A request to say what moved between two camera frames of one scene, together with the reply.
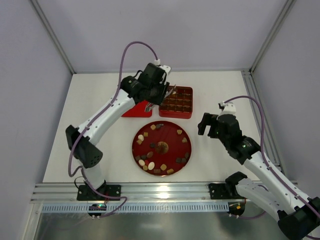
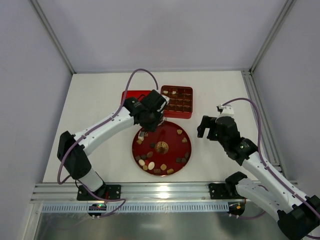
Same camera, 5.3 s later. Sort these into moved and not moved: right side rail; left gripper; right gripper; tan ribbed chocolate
Moved: left gripper
Not moved: right gripper; tan ribbed chocolate; right side rail
